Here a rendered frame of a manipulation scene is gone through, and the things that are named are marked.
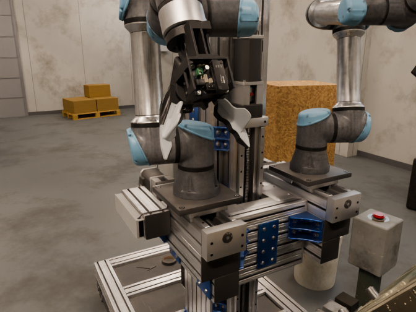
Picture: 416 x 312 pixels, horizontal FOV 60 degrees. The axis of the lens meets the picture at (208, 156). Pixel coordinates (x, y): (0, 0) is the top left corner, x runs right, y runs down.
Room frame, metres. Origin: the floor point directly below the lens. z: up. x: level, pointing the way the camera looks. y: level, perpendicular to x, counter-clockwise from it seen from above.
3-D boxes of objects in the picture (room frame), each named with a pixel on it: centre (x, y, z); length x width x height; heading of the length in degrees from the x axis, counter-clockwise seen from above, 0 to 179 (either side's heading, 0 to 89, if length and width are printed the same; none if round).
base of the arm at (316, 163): (1.34, -0.40, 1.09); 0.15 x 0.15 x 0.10
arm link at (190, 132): (1.10, 0.05, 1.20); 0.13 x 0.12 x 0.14; 105
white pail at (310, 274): (2.12, -0.73, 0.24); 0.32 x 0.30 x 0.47; 119
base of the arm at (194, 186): (1.10, 0.04, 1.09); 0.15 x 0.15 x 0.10
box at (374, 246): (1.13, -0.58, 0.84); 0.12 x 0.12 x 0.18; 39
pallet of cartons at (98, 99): (8.61, 2.80, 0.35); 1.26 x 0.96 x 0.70; 119
